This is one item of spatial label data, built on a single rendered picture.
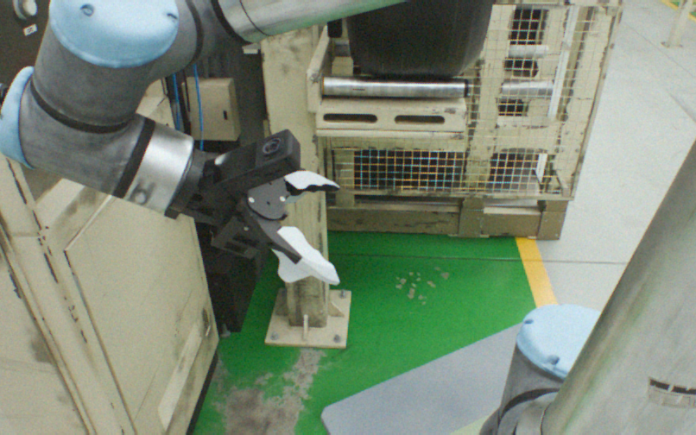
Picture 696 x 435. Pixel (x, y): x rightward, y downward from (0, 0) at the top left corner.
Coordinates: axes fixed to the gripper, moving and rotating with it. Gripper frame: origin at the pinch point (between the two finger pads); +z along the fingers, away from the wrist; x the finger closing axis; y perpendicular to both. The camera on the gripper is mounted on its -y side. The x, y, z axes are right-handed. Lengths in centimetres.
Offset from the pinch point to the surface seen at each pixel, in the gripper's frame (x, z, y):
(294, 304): -52, 44, 94
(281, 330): -49, 46, 106
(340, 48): -91, 18, 26
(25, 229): -9.4, -32.7, 34.8
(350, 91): -63, 16, 20
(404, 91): -62, 26, 12
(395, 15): -56, 10, -4
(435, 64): -59, 26, 1
